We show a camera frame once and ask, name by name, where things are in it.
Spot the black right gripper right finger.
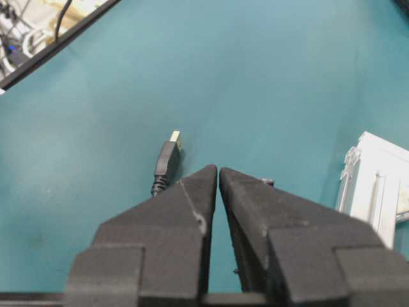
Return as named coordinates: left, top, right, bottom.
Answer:
left=219, top=168, right=408, bottom=306

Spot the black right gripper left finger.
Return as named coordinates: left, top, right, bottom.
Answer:
left=66, top=164, right=217, bottom=306

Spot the black USB cable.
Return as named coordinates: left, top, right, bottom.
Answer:
left=150, top=129, right=185, bottom=198

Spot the aluminium extrusion frame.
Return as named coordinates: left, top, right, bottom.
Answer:
left=336, top=131, right=408, bottom=249

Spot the white cable clutter behind table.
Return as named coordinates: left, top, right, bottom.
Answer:
left=1, top=1, right=105, bottom=79

